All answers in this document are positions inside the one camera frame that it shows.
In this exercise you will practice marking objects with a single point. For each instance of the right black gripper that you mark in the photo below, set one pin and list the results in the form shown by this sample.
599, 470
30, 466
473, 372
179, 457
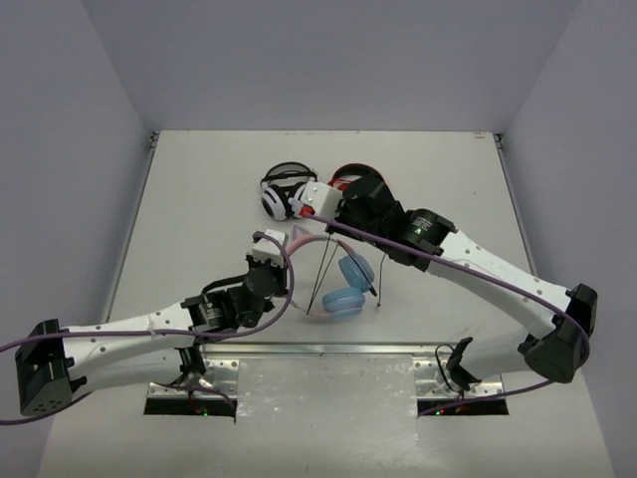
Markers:
331, 230

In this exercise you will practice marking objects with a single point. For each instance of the pink blue cat-ear headphones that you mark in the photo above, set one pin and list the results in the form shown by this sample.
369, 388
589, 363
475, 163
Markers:
344, 281

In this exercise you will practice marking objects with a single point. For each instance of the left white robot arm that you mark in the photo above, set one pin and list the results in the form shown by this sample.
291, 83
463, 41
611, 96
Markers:
58, 366

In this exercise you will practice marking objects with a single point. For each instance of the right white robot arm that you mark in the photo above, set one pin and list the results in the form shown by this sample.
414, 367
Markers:
555, 322

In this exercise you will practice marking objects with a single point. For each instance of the red black headphones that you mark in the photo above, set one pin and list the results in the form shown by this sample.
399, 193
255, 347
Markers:
351, 172

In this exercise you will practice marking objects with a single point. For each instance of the white black headphones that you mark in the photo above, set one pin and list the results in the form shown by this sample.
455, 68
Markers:
282, 187

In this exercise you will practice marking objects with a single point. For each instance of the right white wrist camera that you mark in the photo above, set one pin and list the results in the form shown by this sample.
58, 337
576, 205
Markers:
316, 198

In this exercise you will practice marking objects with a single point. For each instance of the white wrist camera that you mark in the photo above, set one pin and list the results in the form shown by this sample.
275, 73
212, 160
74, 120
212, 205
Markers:
264, 250
316, 198

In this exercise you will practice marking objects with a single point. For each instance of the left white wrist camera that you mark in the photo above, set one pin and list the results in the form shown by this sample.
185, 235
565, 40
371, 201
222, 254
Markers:
264, 250

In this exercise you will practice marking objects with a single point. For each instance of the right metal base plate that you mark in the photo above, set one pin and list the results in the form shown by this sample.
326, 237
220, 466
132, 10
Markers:
429, 383

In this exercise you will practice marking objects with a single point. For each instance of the metal base plate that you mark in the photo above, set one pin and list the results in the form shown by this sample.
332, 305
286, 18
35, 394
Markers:
218, 382
429, 383

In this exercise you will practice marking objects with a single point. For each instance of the aluminium table edge rail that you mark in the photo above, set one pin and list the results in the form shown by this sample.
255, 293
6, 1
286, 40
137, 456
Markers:
244, 349

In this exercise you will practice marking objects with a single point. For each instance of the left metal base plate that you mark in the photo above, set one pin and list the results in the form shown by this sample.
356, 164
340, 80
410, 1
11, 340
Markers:
218, 382

